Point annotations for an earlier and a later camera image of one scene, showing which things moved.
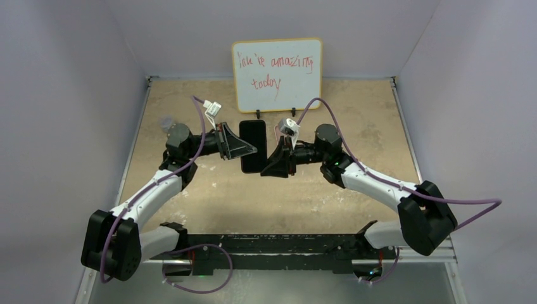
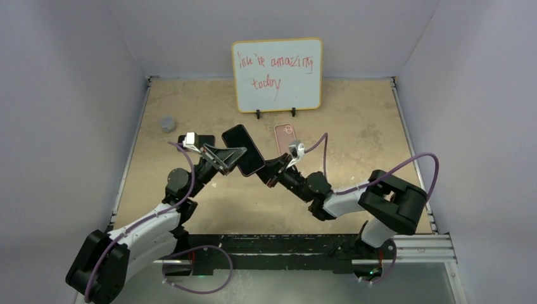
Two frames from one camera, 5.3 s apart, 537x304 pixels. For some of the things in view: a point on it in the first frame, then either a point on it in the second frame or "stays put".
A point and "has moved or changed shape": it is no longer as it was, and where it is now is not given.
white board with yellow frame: x=277 y=75 stays put
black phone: x=254 y=132 has moved or changed shape
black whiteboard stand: x=258 y=113 stays put
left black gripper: x=228 y=145 to x=224 y=158
